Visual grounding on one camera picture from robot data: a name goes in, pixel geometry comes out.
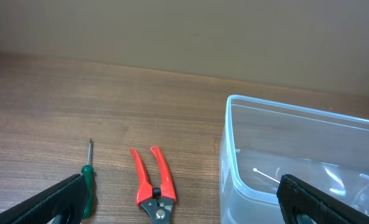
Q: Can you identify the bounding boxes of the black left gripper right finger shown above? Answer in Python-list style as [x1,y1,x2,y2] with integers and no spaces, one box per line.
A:
[276,174,369,224]

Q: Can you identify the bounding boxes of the clear plastic container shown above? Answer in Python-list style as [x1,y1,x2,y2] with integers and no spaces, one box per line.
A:
[220,95,369,223]

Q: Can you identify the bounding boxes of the red handled pruning shears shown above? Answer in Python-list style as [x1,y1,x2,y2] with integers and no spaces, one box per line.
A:
[130,146,177,224]

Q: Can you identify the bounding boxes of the green handled screwdriver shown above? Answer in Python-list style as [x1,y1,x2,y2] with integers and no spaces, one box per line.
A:
[81,138,94,219]

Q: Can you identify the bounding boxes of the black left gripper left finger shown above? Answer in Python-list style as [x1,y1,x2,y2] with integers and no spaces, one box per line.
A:
[0,174,88,224]

